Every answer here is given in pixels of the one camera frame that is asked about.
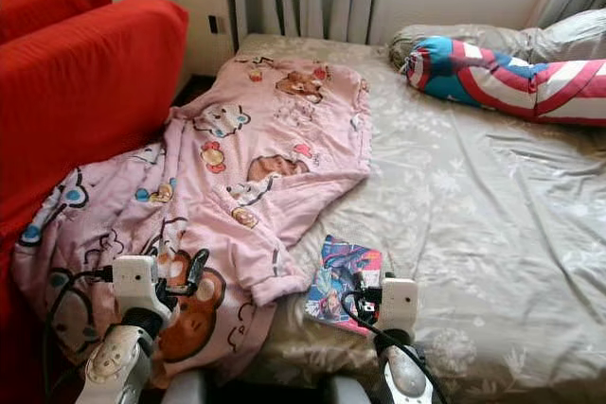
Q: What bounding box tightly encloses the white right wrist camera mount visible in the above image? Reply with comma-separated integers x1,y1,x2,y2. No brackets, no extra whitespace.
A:
379,277,419,334

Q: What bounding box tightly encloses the colourful illustrated book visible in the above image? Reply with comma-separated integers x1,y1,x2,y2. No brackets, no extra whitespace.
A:
305,234,384,336

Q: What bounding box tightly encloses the grey robot left leg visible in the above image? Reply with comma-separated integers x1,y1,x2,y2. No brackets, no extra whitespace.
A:
161,371,211,404

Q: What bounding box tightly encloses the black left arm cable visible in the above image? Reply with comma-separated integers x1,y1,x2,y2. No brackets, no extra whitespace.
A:
43,267,116,395

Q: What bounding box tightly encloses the red white blue bolster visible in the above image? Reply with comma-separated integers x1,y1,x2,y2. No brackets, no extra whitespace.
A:
402,37,606,128

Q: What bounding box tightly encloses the grey robot right leg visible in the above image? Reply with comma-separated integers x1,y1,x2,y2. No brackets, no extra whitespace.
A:
327,378,370,404

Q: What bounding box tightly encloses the crumpled beige pillow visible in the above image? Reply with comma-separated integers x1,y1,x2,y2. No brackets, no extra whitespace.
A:
388,9,606,64

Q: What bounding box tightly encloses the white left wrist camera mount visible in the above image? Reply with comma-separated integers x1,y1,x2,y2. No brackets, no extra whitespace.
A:
112,255,160,312

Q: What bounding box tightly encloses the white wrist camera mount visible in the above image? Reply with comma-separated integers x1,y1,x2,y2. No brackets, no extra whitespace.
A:
112,255,160,312
379,277,419,334

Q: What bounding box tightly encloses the red cushion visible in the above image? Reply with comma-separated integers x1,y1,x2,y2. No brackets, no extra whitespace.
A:
0,0,115,45
0,0,190,404

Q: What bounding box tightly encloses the bed with beige floral sheet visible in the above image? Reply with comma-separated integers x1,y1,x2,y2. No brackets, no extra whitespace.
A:
227,33,606,403

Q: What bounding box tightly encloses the pink cartoon bear blanket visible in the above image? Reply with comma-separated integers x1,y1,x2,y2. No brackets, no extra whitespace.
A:
11,54,373,386

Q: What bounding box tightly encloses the grey robot leg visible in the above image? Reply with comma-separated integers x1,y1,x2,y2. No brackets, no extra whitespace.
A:
161,371,211,404
327,378,370,404

